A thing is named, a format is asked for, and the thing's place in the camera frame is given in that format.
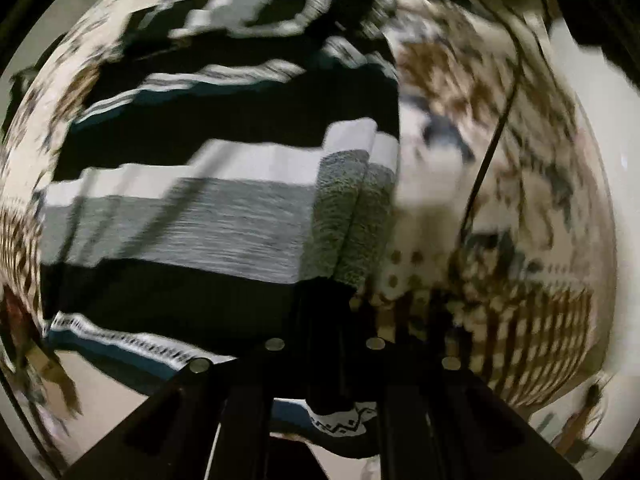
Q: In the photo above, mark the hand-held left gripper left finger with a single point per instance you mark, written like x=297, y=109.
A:
x=287, y=325

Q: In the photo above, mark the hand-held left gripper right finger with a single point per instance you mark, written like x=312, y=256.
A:
x=400, y=330

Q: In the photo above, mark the black white grey striped sweater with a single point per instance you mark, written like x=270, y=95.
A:
x=200, y=230

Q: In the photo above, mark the brown white patterned blanket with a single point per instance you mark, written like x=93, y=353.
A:
x=505, y=160

